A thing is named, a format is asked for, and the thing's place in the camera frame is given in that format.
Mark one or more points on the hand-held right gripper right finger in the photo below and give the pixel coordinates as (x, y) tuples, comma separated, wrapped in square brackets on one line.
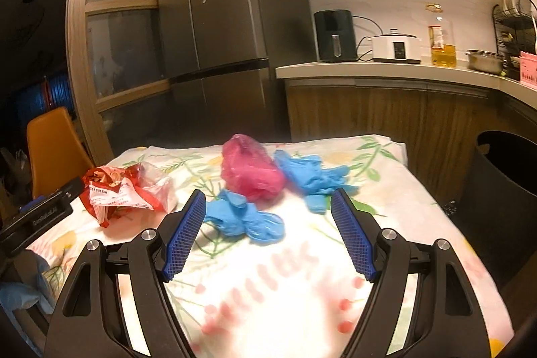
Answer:
[(352, 236)]

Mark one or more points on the white rice cooker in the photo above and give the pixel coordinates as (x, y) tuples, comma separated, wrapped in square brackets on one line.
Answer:
[(396, 47)]

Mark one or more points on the black dish rack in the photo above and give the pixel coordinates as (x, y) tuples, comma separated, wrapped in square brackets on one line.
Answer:
[(501, 31)]

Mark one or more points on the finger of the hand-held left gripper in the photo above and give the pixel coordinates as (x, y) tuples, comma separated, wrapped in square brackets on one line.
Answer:
[(71, 189)]

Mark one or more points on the black trash bin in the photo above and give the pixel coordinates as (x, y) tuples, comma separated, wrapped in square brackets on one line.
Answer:
[(495, 207)]

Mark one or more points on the pink box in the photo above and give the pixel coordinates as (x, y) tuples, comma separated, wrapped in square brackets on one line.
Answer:
[(528, 68)]

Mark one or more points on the red snack wrapper clear window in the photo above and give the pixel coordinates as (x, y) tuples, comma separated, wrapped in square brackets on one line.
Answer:
[(126, 194)]

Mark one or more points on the black air fryer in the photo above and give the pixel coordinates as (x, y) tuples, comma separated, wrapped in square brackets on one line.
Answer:
[(333, 35)]

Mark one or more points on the orange chair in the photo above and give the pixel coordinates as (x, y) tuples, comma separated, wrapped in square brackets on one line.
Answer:
[(54, 144)]

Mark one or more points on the white plastic bag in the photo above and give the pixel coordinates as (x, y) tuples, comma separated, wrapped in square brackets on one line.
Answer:
[(16, 169)]

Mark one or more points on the blue nitrile glove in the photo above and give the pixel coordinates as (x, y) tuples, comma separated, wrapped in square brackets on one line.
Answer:
[(251, 223), (293, 173), (327, 186)]

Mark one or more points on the wooden glass-panel door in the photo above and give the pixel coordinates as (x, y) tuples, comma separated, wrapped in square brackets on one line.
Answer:
[(77, 47)]

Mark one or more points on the blue cloth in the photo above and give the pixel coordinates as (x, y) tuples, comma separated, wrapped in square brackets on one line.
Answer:
[(25, 291)]

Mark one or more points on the steel pot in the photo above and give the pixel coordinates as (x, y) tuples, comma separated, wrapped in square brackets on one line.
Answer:
[(484, 62)]

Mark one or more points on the floral tablecloth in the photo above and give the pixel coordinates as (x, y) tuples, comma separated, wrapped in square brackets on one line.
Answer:
[(272, 278)]

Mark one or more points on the cooking oil bottle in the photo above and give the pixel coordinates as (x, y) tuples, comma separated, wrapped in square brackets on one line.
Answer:
[(442, 56)]

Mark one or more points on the magenta plastic bag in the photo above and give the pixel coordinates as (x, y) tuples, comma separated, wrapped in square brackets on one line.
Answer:
[(247, 169)]

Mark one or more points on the wooden kitchen counter cabinet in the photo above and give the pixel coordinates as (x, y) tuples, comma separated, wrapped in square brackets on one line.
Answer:
[(356, 110)]

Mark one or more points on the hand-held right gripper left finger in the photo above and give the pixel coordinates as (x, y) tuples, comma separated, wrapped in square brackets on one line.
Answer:
[(184, 236)]

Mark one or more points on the blue curtain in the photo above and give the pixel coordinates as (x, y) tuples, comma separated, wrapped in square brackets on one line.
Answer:
[(54, 93)]

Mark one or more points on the grey steel refrigerator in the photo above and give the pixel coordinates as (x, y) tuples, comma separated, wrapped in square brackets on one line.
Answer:
[(218, 5)]

